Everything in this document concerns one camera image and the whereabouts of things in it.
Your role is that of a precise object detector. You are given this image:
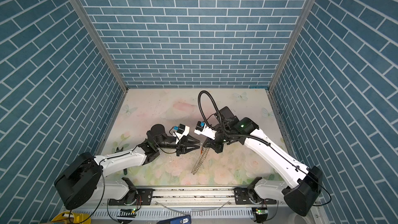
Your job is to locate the yellow tape dispenser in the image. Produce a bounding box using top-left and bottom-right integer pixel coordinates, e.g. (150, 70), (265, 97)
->
(51, 212), (91, 224)

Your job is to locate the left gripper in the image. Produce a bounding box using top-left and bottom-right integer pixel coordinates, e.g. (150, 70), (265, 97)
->
(154, 134), (199, 158)

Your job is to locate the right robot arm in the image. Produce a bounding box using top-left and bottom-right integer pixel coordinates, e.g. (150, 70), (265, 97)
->
(195, 90), (332, 217)

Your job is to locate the white tape roll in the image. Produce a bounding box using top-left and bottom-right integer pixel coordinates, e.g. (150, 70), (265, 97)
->
(287, 213), (312, 224)

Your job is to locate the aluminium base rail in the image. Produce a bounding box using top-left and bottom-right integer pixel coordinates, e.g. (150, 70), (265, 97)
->
(73, 186), (282, 223)

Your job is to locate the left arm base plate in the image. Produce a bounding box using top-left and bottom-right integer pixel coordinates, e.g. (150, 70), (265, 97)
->
(108, 188), (154, 207)

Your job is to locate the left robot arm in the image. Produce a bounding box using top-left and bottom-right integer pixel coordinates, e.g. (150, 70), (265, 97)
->
(54, 124), (200, 210)

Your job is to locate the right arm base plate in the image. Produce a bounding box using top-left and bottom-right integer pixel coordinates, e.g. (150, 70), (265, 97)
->
(233, 187), (265, 205)

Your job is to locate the blue stapler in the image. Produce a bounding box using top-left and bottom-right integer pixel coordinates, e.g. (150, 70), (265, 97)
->
(157, 215), (192, 224)

